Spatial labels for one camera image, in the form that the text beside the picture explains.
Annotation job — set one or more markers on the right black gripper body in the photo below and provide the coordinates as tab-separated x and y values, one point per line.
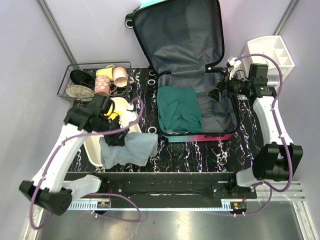
233	86

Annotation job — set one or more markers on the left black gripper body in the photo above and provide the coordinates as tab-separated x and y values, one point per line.
109	125

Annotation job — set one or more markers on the blue cloth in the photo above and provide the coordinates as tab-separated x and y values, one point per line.
137	149

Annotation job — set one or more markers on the yellow towel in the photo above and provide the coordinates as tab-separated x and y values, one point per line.
113	113

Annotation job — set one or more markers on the teal cloth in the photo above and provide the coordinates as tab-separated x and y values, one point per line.
178	111

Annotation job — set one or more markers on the pink and teal kids suitcase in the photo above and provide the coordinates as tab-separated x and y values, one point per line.
183	41

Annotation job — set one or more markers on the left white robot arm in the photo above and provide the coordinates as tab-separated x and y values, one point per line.
47	188

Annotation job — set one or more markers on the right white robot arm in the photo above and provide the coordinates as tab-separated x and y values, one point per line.
277	161

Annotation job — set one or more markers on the white plastic basin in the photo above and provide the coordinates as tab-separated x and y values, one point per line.
92	143

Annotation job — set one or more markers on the white drawer organizer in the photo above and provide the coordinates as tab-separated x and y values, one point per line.
274	47

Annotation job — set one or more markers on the patterned pink mug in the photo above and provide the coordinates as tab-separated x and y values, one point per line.
104	86

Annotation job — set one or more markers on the speckled grey plate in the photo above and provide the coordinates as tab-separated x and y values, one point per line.
79	91

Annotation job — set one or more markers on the plain pink mug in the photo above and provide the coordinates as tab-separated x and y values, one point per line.
121	78

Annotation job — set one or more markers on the black marble pattern mat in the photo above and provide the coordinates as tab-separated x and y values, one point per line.
234	154

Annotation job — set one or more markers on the yellow mug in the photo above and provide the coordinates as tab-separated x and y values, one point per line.
107	71

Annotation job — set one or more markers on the black bowl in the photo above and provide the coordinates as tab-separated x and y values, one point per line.
82	78

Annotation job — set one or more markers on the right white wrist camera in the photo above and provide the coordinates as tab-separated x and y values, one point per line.
233	64

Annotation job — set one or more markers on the black wire dish rack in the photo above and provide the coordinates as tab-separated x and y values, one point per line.
90	68

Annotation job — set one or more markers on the aluminium frame rail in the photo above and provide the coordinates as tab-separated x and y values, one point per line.
192	202

